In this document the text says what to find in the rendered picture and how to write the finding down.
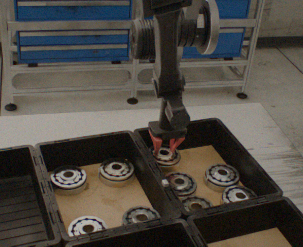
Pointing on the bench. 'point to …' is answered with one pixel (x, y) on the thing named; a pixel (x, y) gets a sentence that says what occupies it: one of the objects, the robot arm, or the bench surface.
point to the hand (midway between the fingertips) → (164, 150)
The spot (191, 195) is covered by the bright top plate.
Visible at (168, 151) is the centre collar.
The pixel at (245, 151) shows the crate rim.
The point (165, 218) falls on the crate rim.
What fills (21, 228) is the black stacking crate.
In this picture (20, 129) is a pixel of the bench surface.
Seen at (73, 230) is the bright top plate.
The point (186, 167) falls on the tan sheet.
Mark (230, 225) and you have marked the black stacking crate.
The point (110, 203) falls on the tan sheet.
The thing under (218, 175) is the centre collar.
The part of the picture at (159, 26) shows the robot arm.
